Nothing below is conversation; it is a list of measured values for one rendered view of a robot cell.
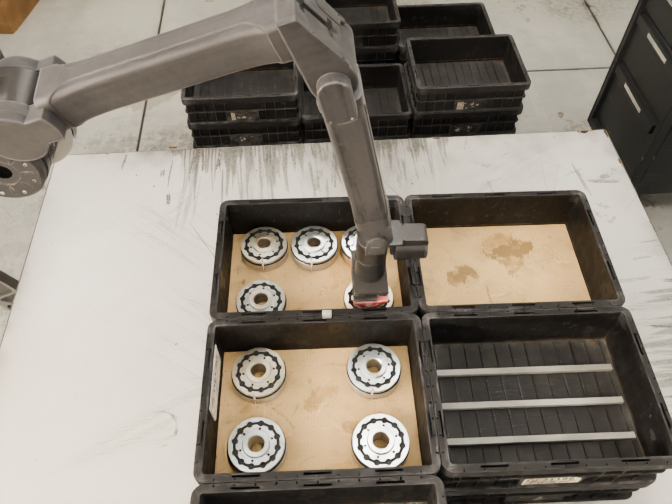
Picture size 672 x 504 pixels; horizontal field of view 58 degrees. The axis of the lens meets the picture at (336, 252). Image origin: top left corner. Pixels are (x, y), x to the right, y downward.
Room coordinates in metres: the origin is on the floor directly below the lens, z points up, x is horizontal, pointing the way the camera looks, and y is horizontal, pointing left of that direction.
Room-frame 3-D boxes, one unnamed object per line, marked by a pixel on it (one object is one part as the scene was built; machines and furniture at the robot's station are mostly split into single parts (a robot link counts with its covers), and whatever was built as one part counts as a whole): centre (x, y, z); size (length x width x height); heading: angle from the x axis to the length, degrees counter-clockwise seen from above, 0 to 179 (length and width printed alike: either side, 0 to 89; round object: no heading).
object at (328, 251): (0.81, 0.05, 0.86); 0.10 x 0.10 x 0.01
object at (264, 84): (1.78, 0.33, 0.37); 0.40 x 0.30 x 0.45; 94
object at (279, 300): (0.66, 0.15, 0.86); 0.10 x 0.10 x 0.01
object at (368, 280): (0.67, -0.06, 0.98); 0.10 x 0.07 x 0.07; 3
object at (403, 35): (2.24, -0.44, 0.31); 0.40 x 0.30 x 0.34; 94
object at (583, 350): (0.45, -0.36, 0.87); 0.40 x 0.30 x 0.11; 92
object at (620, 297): (0.75, -0.35, 0.92); 0.40 x 0.30 x 0.02; 92
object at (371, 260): (0.67, -0.07, 1.04); 0.07 x 0.06 x 0.07; 94
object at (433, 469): (0.44, 0.03, 0.92); 0.40 x 0.30 x 0.02; 92
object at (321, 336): (0.44, 0.03, 0.87); 0.40 x 0.30 x 0.11; 92
